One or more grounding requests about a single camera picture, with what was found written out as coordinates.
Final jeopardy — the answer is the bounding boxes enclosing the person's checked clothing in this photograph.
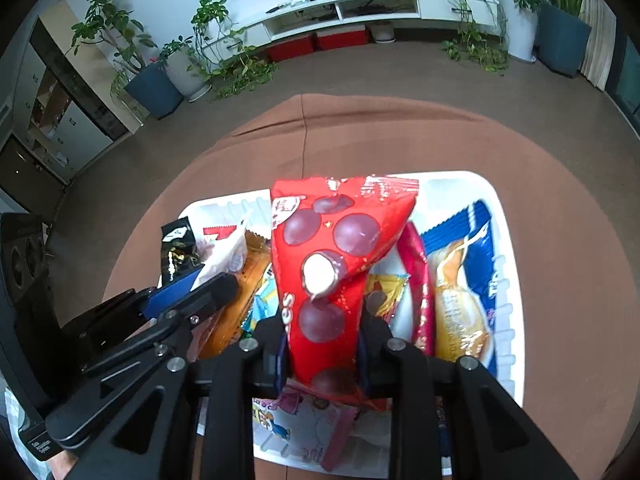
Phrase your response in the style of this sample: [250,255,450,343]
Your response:
[2,387,36,466]

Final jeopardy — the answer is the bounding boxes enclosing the white and dark wall cabinet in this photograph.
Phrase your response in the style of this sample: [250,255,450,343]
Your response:
[0,15,146,201]

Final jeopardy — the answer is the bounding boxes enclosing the red chocolate ball packet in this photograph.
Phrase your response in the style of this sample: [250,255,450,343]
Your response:
[270,175,420,408]

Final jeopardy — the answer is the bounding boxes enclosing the tall leafy tree plant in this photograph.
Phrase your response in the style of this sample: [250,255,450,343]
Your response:
[70,0,158,96]

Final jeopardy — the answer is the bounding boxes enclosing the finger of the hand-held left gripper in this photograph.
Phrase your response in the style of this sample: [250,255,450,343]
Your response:
[45,273,241,443]
[57,271,201,346]

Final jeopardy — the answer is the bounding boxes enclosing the pink cartoon snack packet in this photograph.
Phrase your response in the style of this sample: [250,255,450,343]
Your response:
[251,390,361,472]

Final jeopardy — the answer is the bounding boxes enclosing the trailing vine plant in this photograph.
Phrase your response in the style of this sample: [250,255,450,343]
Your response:
[432,0,511,73]

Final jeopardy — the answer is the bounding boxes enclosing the red nut snack packet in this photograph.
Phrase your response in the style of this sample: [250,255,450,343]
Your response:
[397,222,436,358]

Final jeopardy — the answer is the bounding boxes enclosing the orange snack packet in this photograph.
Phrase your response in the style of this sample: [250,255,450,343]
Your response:
[197,232,273,361]

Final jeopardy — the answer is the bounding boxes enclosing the red storage box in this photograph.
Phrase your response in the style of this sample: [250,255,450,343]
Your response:
[315,27,370,51]
[265,35,316,63]

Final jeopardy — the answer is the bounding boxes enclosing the tall white plant pot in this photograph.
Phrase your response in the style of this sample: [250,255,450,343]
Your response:
[505,7,541,63]

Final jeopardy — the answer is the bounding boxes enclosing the beige curtain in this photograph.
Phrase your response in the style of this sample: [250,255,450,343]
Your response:
[580,0,626,93]

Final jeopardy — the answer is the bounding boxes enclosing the blue snack packet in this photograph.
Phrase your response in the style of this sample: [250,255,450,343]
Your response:
[419,200,501,376]

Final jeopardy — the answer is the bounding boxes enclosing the blue-grey square plant pot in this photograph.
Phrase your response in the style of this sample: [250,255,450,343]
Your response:
[124,60,185,121]

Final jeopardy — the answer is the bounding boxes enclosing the glass sliding door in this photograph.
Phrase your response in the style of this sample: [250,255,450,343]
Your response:
[605,25,640,126]

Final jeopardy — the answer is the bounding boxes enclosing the small green plant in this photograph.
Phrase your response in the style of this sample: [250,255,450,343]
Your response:
[159,35,193,66]

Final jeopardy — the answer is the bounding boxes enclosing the black glossy snack packet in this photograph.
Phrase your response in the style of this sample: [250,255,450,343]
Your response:
[160,217,203,288]

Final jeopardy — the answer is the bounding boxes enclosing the white TV cabinet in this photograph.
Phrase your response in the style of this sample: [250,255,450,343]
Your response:
[200,0,501,56]

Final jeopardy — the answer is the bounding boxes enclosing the white plastic tray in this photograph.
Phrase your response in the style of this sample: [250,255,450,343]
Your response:
[156,170,526,478]

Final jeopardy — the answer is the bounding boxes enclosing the white red-striped snack packet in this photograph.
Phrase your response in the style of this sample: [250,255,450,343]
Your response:
[192,212,256,291]

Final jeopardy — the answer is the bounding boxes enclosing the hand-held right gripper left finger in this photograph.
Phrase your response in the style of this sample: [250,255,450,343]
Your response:
[65,316,291,480]

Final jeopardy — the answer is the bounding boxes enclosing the trailing pothos plant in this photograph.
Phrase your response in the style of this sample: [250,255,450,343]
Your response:
[192,0,278,101]

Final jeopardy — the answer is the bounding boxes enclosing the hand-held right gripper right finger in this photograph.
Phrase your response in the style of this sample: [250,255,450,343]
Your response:
[359,302,581,480]

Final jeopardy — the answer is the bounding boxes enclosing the dark grey plant pot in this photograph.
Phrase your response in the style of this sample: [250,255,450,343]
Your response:
[537,1,593,78]

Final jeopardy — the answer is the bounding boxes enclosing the white patterned plant pot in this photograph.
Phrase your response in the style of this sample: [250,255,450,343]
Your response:
[165,47,212,102]

